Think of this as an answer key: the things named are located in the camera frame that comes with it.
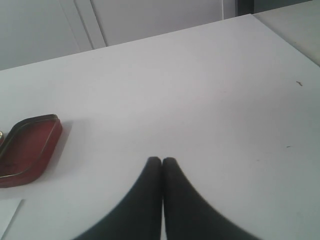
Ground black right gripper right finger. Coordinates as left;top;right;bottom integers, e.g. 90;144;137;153
162;157;253;240

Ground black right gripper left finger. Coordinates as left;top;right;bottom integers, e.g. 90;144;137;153
76;156;163;240

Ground red ink pad tin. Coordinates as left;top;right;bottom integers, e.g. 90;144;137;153
0;114;63;188

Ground white paper sheet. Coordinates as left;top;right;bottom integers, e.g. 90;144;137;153
0;198;22;232

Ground white cabinet doors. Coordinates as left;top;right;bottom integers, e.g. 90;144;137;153
0;0;253;71

